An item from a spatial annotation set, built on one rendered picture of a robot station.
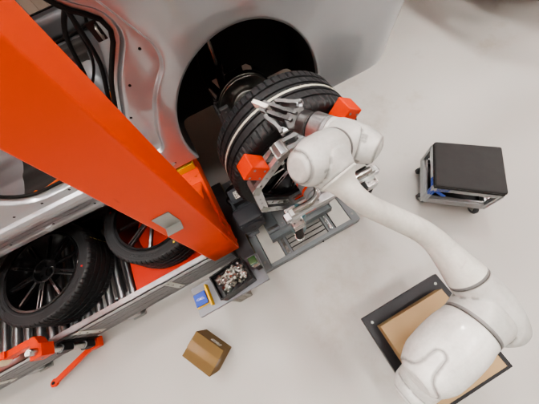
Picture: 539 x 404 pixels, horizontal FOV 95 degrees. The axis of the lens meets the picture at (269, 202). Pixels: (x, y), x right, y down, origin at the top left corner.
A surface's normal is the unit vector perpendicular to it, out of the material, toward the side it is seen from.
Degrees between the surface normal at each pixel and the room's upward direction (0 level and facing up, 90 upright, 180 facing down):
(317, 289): 0
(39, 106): 90
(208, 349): 0
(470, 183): 0
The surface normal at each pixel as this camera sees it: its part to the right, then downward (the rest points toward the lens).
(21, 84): 0.46, 0.78
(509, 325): 0.24, -0.15
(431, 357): -0.58, -0.45
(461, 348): -0.26, -0.48
